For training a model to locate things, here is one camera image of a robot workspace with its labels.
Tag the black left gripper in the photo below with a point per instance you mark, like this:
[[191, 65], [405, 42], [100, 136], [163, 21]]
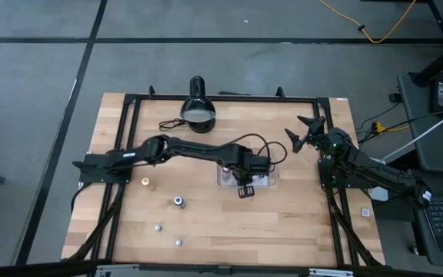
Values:
[[250, 163]]

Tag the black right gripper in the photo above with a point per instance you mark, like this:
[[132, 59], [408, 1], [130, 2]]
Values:
[[329, 140]]

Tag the large purple food coloring bottle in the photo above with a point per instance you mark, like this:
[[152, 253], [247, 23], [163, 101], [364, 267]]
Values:
[[178, 201]]

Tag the small white-capped dropper bottle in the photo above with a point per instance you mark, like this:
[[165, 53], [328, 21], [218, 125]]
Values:
[[158, 227], [178, 242]]

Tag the large yellow food coloring bottle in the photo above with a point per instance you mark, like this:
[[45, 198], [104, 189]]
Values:
[[145, 181]]

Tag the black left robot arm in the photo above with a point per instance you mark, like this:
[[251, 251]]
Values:
[[198, 148]]

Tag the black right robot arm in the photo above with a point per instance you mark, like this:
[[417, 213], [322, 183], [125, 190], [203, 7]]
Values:
[[379, 175]]

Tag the clear plastic bin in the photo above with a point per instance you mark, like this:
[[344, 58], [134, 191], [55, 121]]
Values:
[[225, 184]]

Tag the small white code tag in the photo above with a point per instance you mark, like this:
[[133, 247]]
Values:
[[365, 212]]

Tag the black desk lamp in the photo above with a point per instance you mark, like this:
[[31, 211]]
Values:
[[197, 104]]

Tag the white rod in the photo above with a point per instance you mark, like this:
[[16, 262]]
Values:
[[417, 137]]

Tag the dark grey side desk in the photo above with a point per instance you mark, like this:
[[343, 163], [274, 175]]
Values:
[[417, 246], [414, 100]]

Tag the black stand leg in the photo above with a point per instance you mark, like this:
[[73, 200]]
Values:
[[437, 65]]

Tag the black aluminium rig frame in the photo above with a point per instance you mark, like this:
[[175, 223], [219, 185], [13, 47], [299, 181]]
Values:
[[229, 98]]

